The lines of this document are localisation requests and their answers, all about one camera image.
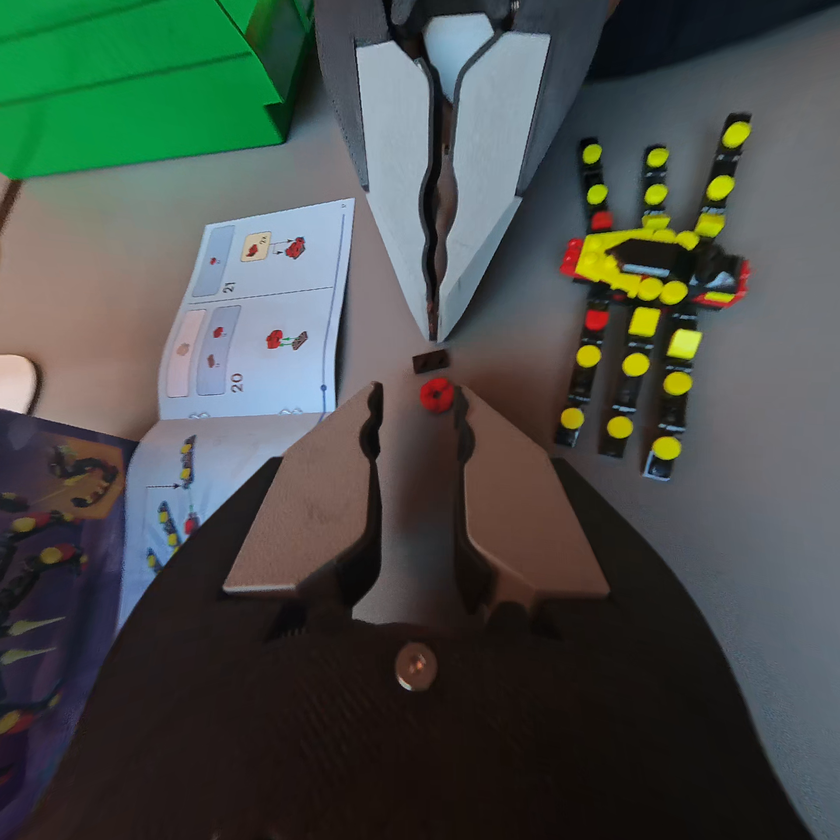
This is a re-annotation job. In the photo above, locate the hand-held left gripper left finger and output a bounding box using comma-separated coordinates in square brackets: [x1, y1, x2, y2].
[222, 381, 386, 611]

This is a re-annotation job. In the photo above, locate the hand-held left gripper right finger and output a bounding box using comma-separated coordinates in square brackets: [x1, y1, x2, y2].
[453, 386, 613, 616]

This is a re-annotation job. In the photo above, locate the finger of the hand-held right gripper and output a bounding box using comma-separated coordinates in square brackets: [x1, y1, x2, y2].
[436, 28, 552, 343]
[354, 39, 444, 343]

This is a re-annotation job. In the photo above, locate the black yellow lego spider model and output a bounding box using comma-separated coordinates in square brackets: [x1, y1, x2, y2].
[553, 112, 753, 483]

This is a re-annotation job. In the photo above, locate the lego instruction booklet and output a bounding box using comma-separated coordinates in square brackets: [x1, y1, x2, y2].
[117, 197, 357, 634]

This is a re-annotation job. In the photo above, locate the purple lego box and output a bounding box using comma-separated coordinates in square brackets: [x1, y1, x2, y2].
[0, 408, 140, 840]

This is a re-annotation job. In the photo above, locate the green box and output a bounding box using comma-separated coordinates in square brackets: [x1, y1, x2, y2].
[0, 0, 317, 180]

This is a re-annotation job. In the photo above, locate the white rounded object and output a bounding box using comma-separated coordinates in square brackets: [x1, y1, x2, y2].
[0, 353, 42, 416]

